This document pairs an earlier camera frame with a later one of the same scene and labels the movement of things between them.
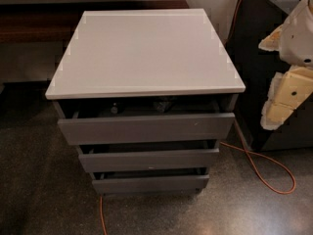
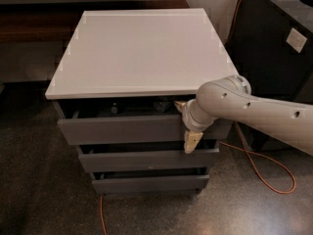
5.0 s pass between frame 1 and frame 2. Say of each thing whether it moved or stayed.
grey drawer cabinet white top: stayed
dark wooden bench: stayed
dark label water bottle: stayed
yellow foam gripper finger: moved
